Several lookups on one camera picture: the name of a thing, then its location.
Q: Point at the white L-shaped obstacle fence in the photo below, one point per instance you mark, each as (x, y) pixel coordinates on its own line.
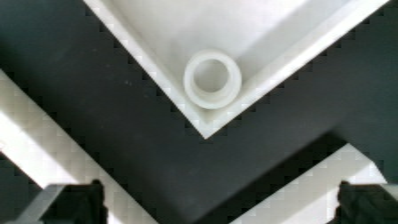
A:
(54, 161)

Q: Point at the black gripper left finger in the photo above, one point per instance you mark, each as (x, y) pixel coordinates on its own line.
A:
(68, 204)

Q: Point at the white square tabletop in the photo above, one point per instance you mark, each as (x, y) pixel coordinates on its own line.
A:
(222, 47)

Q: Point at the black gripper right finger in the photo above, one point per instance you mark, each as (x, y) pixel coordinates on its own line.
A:
(368, 204)

